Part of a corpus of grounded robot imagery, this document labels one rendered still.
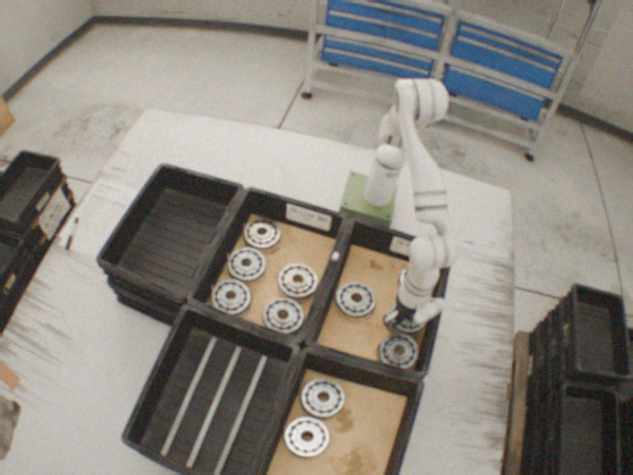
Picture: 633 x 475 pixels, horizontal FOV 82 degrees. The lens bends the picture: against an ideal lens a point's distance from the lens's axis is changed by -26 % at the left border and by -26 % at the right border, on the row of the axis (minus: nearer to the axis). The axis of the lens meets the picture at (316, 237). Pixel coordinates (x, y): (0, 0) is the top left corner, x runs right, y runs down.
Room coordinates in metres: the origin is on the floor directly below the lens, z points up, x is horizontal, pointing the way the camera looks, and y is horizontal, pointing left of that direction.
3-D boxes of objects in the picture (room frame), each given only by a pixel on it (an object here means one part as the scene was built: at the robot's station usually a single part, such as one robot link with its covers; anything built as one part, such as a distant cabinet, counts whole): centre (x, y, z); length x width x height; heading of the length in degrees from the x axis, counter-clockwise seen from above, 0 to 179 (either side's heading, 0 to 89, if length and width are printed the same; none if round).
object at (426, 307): (0.56, -0.25, 1.03); 0.11 x 0.09 x 0.06; 40
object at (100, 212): (0.88, 0.78, 0.70); 0.33 x 0.23 x 0.01; 173
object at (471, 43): (2.50, -1.02, 0.60); 0.72 x 0.03 x 0.56; 83
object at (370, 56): (2.60, -0.22, 0.60); 0.72 x 0.03 x 0.56; 83
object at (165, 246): (0.73, 0.40, 0.87); 0.40 x 0.30 x 0.11; 169
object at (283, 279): (0.65, 0.03, 0.86); 0.10 x 0.10 x 0.01
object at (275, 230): (0.79, 0.15, 0.86); 0.10 x 0.10 x 0.01
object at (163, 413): (0.27, 0.18, 0.87); 0.40 x 0.30 x 0.11; 169
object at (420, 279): (0.57, -0.23, 1.12); 0.09 x 0.07 x 0.15; 108
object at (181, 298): (0.73, 0.40, 0.92); 0.40 x 0.30 x 0.02; 169
